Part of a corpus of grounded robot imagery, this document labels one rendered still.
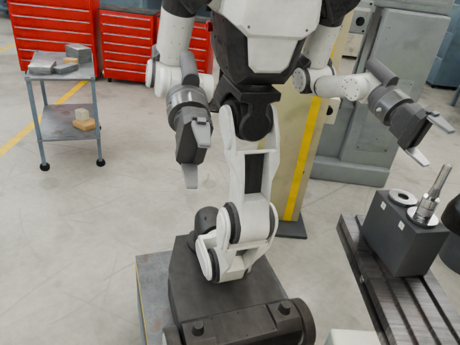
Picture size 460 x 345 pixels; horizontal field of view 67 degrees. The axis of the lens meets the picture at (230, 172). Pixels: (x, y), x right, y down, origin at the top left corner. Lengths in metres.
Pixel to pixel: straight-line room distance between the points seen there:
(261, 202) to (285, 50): 0.46
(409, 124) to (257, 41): 0.43
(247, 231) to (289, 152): 1.44
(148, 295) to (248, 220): 0.78
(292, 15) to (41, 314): 1.97
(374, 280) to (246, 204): 0.46
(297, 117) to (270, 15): 1.52
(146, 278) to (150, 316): 0.21
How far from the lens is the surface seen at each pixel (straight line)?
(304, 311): 1.54
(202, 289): 1.56
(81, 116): 3.45
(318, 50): 1.19
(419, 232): 1.17
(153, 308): 1.72
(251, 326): 1.46
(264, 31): 0.95
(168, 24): 0.99
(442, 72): 8.13
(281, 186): 2.66
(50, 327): 2.25
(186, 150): 0.68
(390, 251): 1.26
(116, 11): 5.33
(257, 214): 1.15
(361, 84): 1.00
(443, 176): 1.15
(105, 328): 2.18
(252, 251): 1.33
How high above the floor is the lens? 1.77
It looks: 31 degrees down
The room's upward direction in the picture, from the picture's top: 7 degrees clockwise
